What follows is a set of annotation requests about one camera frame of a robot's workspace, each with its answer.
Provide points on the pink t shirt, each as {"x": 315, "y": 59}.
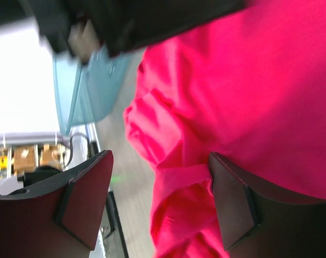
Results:
{"x": 250, "y": 86}

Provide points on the clear blue plastic bin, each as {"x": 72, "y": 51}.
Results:
{"x": 86, "y": 94}

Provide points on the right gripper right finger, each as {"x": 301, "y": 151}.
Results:
{"x": 260, "y": 219}

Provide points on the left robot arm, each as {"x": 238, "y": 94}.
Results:
{"x": 82, "y": 27}

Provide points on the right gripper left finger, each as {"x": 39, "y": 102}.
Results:
{"x": 59, "y": 216}

